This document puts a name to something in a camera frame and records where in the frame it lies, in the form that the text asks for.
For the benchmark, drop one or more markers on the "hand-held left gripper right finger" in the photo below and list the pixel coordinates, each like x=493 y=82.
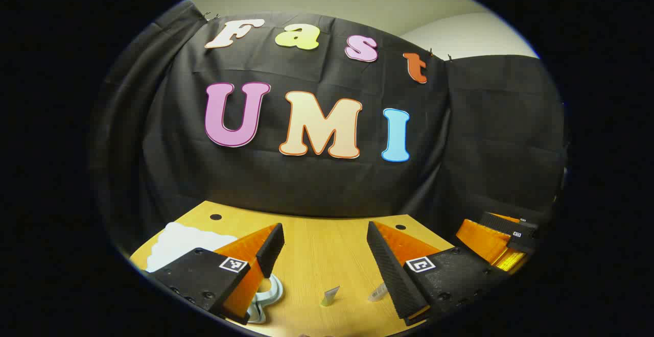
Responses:
x=388 y=270

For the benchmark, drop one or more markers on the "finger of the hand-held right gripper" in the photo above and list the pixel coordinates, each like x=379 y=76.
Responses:
x=507 y=217
x=503 y=227

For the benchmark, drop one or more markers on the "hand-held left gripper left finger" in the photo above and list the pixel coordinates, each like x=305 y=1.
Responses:
x=273 y=250

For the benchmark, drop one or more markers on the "white tube with green end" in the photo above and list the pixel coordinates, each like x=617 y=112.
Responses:
x=378 y=292

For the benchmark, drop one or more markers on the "grey tube with green cap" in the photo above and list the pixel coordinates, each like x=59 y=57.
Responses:
x=330 y=297

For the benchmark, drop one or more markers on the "white suitcase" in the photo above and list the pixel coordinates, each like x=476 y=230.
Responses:
x=179 y=245

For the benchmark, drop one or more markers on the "black backdrop cloth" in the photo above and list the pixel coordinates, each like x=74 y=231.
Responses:
x=317 y=189

